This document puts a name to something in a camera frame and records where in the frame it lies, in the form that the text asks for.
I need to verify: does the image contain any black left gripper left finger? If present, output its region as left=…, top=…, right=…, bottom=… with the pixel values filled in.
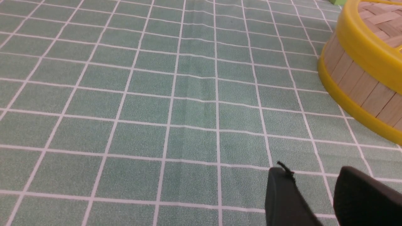
left=265, top=161, right=323, bottom=226

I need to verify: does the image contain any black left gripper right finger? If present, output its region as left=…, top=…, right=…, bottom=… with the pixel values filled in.
left=333, top=166, right=402, bottom=226

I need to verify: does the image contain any yellow rimmed bamboo steamer lid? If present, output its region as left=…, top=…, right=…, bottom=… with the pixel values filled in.
left=318, top=0, right=402, bottom=145

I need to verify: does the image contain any green checkered tablecloth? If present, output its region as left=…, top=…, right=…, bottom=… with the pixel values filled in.
left=0, top=0, right=401, bottom=226

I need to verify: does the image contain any green cube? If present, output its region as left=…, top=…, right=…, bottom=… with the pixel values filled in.
left=328, top=0, right=346, bottom=5

